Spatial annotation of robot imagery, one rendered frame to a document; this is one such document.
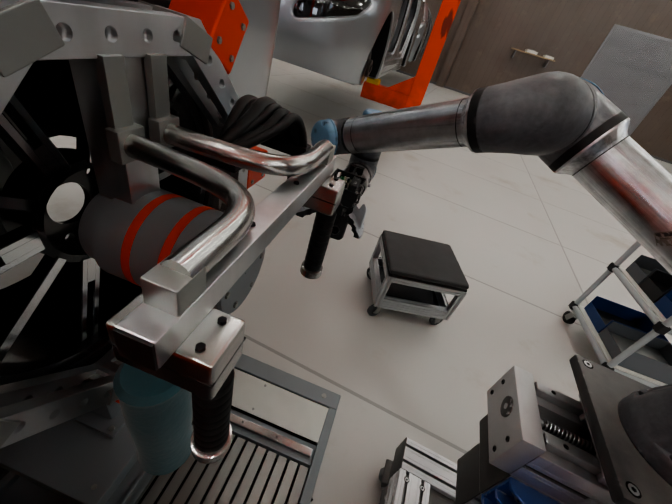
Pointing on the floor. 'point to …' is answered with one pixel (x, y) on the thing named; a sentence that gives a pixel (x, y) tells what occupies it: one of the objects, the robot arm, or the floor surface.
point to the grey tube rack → (631, 321)
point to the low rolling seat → (415, 277)
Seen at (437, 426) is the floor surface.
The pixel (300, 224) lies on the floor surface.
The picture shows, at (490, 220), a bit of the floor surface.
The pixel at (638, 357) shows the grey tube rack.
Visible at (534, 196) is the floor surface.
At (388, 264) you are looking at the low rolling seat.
